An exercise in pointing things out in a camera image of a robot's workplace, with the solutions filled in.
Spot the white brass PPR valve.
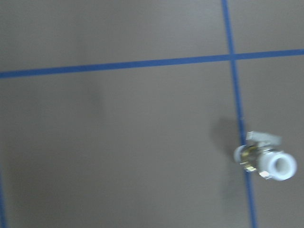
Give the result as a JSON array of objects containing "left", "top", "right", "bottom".
[{"left": 234, "top": 131, "right": 297, "bottom": 181}]

